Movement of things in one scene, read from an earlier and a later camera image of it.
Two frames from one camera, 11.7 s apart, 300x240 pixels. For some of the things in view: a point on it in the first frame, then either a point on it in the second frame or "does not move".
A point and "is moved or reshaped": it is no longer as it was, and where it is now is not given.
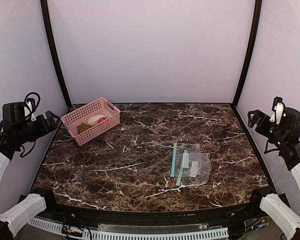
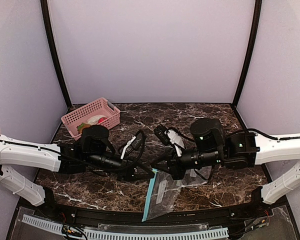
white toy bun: x=94 y=120 does not move
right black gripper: x=260 y=122 to x=173 y=164
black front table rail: x=252 y=210 does not move
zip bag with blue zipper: x=173 y=160 is moved or reshaped
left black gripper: x=46 y=122 to x=129 y=170
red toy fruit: x=101 y=119 does not move
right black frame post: x=258 y=4 does not move
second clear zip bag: x=195 y=168 does not move
